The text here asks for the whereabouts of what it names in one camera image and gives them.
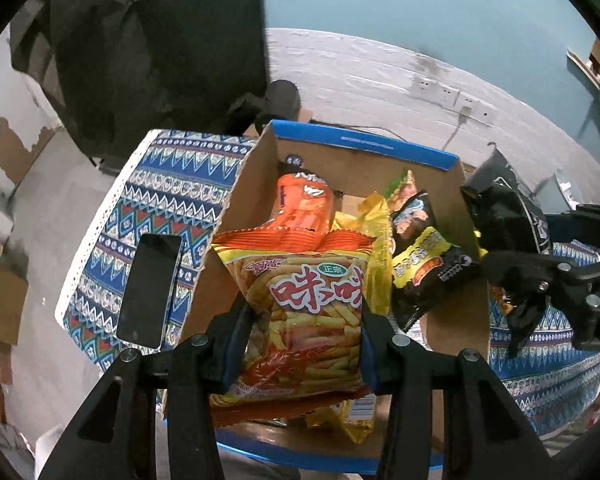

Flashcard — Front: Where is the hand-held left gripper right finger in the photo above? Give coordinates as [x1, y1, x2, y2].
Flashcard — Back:
[360, 305, 553, 480]

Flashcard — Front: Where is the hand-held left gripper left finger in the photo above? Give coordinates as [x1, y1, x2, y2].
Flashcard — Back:
[39, 292, 255, 480]

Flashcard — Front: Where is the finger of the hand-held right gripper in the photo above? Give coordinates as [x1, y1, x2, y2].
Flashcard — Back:
[542, 203, 600, 248]
[481, 249, 588, 313]

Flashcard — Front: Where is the black white print snack packet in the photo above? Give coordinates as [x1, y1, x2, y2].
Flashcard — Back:
[460, 149, 551, 358]

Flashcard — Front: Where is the long yellow wafer packet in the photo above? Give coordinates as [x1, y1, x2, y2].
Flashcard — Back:
[302, 394, 378, 445]
[330, 192, 396, 316]

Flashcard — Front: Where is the orange fries snack bag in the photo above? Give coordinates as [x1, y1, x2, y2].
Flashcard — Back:
[210, 227, 381, 428]

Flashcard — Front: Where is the black yellow label snack bag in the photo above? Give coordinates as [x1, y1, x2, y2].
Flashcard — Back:
[390, 190, 483, 333]

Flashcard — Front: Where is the green snack bag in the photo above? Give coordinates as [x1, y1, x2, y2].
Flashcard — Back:
[385, 170, 417, 212]

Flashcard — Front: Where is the orange and black snack bag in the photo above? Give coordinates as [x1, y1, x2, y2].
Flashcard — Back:
[269, 172, 343, 235]

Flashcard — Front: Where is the blue cardboard box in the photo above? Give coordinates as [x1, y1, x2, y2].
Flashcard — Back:
[182, 119, 492, 476]

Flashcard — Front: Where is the black smartphone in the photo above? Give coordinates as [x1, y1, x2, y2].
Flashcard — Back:
[116, 232, 183, 351]

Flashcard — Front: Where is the patterned tablecloth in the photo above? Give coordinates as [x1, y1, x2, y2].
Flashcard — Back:
[55, 129, 600, 441]

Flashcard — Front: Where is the brown cardboard box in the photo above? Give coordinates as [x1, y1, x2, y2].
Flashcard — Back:
[0, 260, 29, 346]

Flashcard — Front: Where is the black round device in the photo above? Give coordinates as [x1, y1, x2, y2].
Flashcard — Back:
[227, 80, 301, 133]

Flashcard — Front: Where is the black cloth curtain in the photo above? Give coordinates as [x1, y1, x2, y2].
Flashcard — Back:
[10, 0, 271, 176]

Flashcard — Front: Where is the wooden wall shelf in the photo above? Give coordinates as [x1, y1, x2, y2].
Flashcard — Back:
[566, 40, 600, 91]

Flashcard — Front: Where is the grey plug cable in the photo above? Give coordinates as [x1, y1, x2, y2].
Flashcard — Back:
[445, 109, 470, 154]

